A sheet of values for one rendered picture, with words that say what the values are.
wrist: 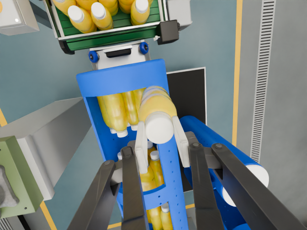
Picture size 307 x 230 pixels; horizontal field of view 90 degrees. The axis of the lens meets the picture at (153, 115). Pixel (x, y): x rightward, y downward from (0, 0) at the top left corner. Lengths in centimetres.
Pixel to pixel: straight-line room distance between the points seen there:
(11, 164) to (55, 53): 117
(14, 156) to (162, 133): 67
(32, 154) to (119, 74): 56
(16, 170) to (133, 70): 61
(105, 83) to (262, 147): 244
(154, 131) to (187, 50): 159
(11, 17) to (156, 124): 53
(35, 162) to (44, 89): 108
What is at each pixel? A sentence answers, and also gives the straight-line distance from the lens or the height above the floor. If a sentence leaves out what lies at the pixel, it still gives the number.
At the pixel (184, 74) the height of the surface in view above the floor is 15.
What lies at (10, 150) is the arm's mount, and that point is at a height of 105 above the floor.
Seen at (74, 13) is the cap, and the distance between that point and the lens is 59.
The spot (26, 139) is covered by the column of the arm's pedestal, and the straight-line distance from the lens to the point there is 81.
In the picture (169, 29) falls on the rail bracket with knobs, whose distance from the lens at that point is 67.
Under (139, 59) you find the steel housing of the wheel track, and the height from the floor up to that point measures 93.
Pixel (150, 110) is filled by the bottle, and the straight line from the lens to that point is 22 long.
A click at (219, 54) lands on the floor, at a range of 191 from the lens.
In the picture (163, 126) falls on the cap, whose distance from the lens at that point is 20.
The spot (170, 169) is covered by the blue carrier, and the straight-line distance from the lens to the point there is 56.
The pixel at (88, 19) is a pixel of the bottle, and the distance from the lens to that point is 62.
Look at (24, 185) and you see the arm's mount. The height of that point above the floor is 106.
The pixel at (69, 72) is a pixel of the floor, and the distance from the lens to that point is 172.
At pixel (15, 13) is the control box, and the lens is 62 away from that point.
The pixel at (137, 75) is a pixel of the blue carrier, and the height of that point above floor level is 123.
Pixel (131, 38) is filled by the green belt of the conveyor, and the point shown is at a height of 89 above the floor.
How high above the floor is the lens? 163
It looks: 70 degrees down
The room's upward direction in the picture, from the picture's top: 151 degrees clockwise
